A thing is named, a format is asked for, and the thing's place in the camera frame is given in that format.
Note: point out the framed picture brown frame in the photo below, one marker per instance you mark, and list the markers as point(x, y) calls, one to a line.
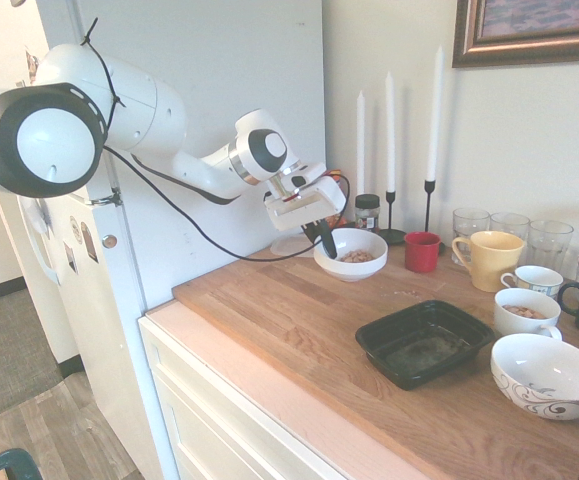
point(519, 50)

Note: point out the white drawer cabinet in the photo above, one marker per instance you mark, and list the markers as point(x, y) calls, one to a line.
point(209, 425)

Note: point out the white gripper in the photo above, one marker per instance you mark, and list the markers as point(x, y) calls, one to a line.
point(304, 210)

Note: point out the small dark fridge magnet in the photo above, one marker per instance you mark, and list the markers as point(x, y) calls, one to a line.
point(70, 257)

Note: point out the black holder of medium candle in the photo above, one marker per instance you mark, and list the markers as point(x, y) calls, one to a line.
point(391, 235)

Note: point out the white bowl with swirl pattern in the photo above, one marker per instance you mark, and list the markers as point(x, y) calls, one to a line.
point(544, 380)

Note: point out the black plastic food container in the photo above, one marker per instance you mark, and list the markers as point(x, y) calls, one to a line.
point(419, 345)

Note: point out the clear plastic container lid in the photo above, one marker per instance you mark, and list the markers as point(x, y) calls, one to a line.
point(289, 246)

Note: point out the medium white taper candle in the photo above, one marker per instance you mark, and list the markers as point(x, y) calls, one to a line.
point(390, 135)

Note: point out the dark green chair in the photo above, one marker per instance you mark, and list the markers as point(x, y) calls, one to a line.
point(14, 462)

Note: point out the spice jar with black lid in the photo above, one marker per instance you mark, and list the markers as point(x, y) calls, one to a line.
point(367, 212)

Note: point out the black holder of tall candle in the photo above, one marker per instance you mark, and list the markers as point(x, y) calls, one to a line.
point(429, 200)

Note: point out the tall brown fridge magnet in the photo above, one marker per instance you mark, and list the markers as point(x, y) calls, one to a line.
point(89, 243)

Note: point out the white cup holding cereal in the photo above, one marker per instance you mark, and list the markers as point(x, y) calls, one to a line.
point(519, 327)

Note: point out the red mug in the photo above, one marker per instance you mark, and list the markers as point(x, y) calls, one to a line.
point(421, 255)

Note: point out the clear drinking glass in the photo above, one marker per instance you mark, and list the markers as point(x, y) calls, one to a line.
point(510, 225)
point(551, 247)
point(469, 222)

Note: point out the tall white taper candle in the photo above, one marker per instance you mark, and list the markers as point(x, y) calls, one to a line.
point(435, 115)

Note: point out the cereal in white cup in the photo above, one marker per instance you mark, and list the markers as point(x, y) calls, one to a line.
point(525, 312)

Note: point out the plain white bowl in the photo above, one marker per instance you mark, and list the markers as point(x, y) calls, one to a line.
point(354, 272)

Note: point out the round fridge magnet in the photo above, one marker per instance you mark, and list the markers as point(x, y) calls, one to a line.
point(75, 230)

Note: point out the yellow mug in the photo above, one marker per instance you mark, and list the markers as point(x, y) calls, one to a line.
point(494, 265)

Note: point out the orange Kurkure snack bag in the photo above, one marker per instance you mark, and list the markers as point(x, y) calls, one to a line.
point(341, 220)

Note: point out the round refrigerator lock knob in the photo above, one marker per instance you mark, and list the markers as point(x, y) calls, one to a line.
point(110, 241)

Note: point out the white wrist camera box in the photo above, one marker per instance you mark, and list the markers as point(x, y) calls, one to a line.
point(301, 175)

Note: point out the white cup with blue pattern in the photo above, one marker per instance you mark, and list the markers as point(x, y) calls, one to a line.
point(539, 285)

